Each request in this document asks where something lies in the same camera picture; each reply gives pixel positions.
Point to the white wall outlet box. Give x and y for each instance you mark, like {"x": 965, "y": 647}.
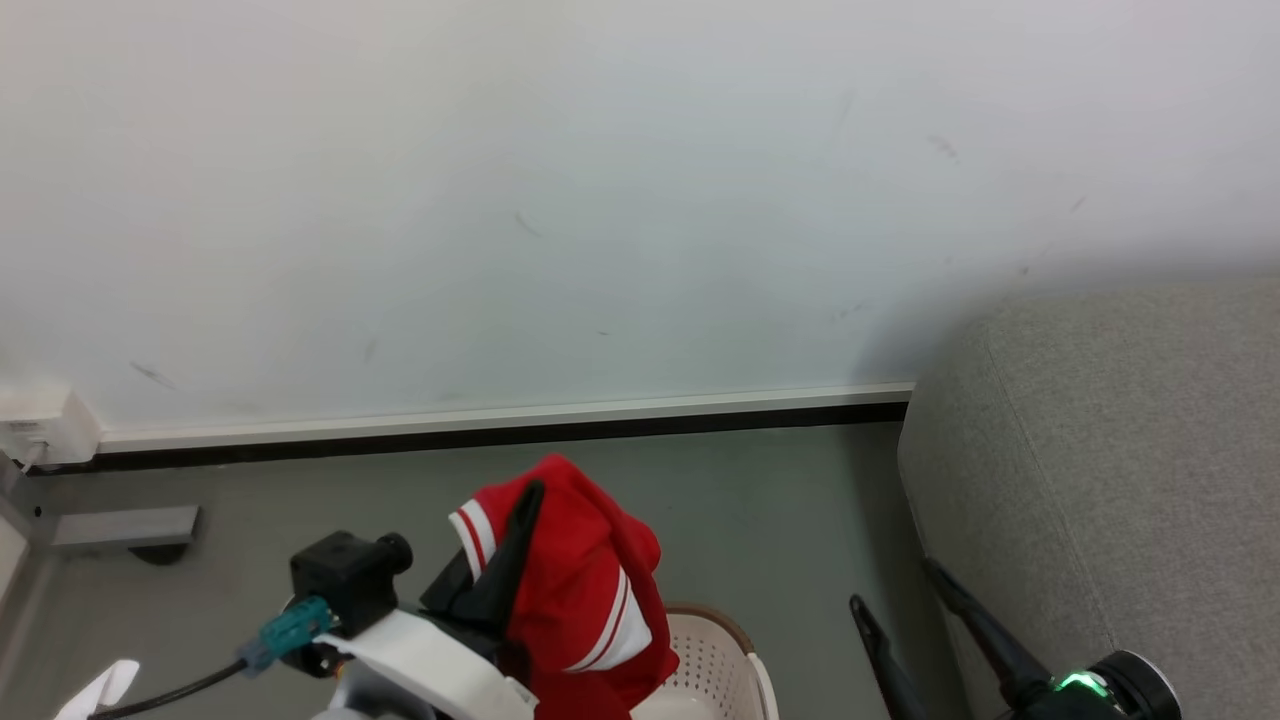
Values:
{"x": 55, "y": 430}

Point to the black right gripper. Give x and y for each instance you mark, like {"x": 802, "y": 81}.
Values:
{"x": 1130, "y": 690}

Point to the beige partition panel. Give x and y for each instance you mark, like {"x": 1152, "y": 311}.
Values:
{"x": 10, "y": 555}

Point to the white wall baseboard strip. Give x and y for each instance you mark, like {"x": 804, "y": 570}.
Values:
{"x": 500, "y": 412}

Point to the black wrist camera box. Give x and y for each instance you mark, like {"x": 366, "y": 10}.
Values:
{"x": 345, "y": 580}

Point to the cream perforated laundry basket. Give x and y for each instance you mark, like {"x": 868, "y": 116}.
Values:
{"x": 715, "y": 660}

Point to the red sports jersey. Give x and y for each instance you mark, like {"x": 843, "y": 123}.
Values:
{"x": 580, "y": 580}

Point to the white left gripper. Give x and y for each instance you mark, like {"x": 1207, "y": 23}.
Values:
{"x": 440, "y": 660}

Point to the black levelling foot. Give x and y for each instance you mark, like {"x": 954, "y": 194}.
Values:
{"x": 160, "y": 553}

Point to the grey fabric sofa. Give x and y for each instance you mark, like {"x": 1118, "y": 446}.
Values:
{"x": 1100, "y": 450}

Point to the grey metal frame leg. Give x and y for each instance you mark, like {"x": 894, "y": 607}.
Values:
{"x": 120, "y": 528}

